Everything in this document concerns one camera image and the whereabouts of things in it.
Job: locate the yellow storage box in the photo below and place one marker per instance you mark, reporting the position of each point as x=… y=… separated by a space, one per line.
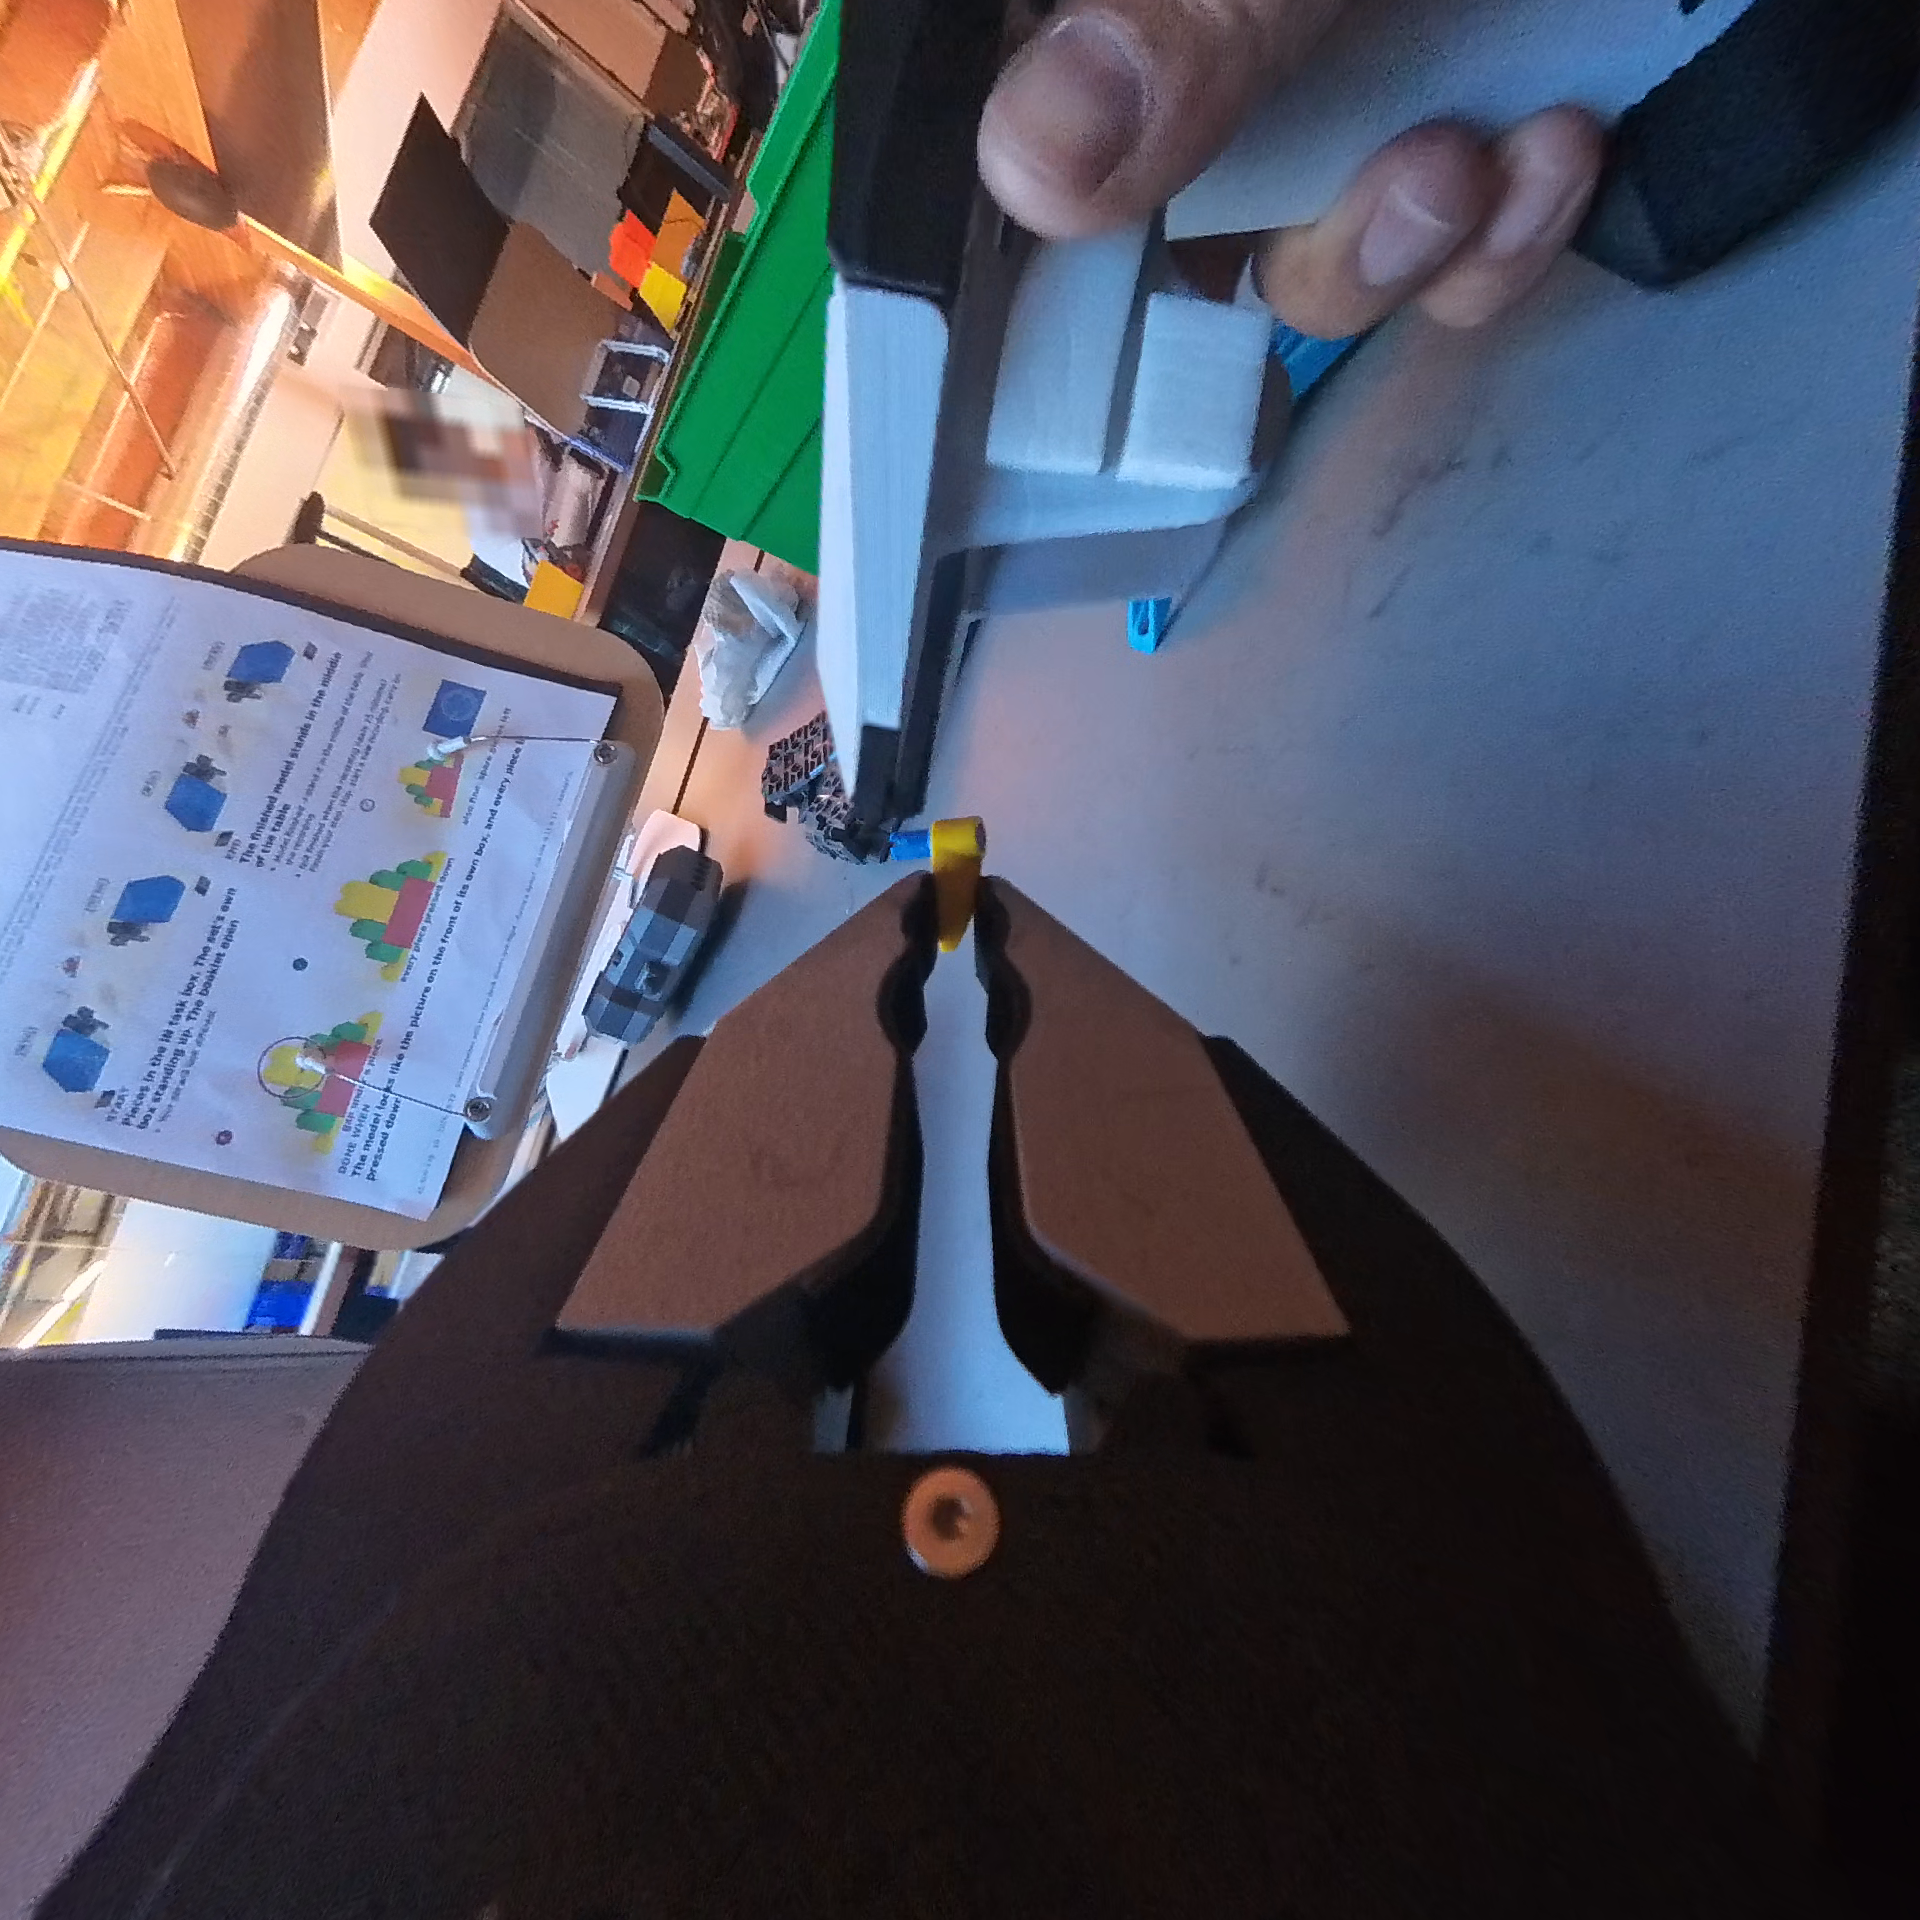
x=663 y=291

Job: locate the crumpled white tissue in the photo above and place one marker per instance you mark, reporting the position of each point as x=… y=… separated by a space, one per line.
x=747 y=644

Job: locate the green plastic bin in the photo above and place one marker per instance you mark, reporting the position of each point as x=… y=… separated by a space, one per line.
x=749 y=379

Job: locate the person's right hand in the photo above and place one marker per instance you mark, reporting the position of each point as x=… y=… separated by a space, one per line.
x=1092 y=106

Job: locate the printed instruction sheet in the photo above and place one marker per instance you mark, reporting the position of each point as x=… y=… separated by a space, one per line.
x=225 y=838

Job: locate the grey faceted toy block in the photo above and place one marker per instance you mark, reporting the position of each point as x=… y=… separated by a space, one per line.
x=655 y=947

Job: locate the clear acrylic stand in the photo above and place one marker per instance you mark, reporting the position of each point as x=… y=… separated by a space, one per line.
x=627 y=379

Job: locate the yellow wedge piece blue pin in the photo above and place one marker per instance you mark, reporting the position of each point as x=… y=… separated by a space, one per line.
x=953 y=886

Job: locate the instruction sheet stand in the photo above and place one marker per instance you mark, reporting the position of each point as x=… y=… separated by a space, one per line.
x=552 y=926

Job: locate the orange storage box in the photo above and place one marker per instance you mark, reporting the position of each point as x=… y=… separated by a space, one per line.
x=638 y=247

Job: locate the blue plastic crate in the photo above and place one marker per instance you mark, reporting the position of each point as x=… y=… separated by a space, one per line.
x=290 y=1293

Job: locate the grey desk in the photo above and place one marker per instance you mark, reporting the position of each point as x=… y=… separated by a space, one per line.
x=1499 y=905

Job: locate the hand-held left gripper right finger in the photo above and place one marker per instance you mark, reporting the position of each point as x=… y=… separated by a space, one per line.
x=1154 y=1189

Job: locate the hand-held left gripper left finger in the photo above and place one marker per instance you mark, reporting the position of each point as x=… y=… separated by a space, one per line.
x=749 y=1189

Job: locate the blue plastic lever tool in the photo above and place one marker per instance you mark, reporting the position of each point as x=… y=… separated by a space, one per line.
x=1151 y=626

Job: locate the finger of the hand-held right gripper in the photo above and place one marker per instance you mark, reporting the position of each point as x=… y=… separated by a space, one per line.
x=887 y=524

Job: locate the white flat pad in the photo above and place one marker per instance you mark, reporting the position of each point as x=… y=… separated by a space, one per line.
x=663 y=832

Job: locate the brown cardboard box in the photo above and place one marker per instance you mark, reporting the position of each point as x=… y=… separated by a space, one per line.
x=543 y=314

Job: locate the yellow block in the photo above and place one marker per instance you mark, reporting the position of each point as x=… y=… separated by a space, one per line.
x=552 y=590

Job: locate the wooden display board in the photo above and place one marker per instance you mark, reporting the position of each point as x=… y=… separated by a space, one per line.
x=380 y=583

